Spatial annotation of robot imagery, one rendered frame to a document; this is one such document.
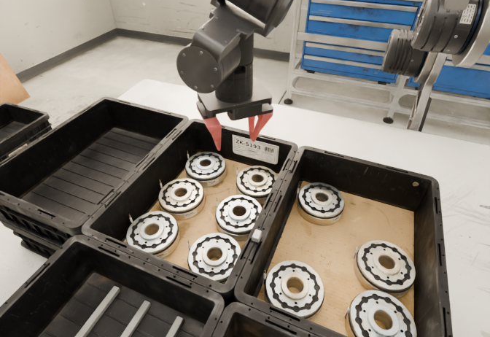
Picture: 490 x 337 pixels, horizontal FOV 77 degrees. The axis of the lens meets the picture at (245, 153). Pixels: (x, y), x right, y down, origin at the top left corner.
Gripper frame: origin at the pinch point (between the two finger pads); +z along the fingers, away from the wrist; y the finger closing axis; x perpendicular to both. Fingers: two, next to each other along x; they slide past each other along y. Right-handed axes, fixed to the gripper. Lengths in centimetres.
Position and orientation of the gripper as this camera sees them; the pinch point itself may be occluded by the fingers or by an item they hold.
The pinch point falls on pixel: (235, 140)
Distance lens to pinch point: 52.6
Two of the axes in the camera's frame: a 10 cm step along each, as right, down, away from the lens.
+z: 0.0, 7.6, 6.5
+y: 9.3, -2.5, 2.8
